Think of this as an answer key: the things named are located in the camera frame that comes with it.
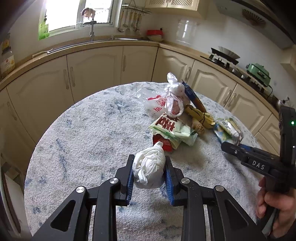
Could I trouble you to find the white tissue ball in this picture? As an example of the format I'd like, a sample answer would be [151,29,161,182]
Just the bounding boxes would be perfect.
[132,142,166,189]

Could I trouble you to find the cream kitchen base cabinets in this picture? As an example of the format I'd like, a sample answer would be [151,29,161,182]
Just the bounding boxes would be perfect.
[1,41,280,172]

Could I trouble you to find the chrome kitchen faucet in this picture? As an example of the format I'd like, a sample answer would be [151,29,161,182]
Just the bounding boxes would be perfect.
[83,19,96,42]

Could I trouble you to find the person's right hand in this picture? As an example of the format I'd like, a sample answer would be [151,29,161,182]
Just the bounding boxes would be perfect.
[256,177,295,239]

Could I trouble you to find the crushed milk carton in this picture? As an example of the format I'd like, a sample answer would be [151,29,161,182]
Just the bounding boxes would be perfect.
[213,118,244,146]

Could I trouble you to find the small brown paper lump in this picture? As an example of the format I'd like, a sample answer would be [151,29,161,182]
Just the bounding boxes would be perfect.
[192,118,205,135]

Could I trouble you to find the yellow crumpled wrapper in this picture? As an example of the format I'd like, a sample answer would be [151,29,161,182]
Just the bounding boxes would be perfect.
[185,105,216,129]

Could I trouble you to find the red small packet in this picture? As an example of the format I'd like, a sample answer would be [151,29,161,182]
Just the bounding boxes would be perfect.
[152,134,173,152]

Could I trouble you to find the green white snack packet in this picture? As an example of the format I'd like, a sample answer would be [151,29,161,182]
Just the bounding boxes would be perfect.
[149,113,198,150]

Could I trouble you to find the green electric cooking pot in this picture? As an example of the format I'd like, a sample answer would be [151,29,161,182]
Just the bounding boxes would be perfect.
[246,63,270,87]

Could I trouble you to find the blue and orange snack box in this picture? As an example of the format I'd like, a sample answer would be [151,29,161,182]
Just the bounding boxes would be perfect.
[182,81,207,113]

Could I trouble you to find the black gas stove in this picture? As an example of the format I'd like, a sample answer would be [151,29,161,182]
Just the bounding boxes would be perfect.
[208,48,270,92]

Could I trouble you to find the white plastic bag red print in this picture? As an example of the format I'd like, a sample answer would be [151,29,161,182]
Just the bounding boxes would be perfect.
[135,72,191,118]

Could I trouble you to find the steel wok on stove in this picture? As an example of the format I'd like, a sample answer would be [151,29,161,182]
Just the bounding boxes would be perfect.
[218,46,240,60]

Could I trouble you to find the range hood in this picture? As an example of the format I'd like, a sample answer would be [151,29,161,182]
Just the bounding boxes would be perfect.
[214,0,294,49]

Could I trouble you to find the jar with yellow label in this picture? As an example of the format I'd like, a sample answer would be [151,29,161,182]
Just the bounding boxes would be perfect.
[1,33,15,78]

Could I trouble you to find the cream upper cabinet left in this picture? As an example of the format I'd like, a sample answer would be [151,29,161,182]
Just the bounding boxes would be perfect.
[145,0,210,20]

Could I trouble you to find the red white bowl stack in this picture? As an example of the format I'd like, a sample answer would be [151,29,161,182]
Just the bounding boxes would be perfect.
[147,28,164,42]

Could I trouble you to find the green bottle on windowsill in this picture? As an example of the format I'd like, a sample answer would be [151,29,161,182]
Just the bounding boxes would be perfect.
[39,16,50,40]

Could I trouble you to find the hanging utensil rack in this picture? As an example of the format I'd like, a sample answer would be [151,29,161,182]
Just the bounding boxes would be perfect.
[117,1,151,36]

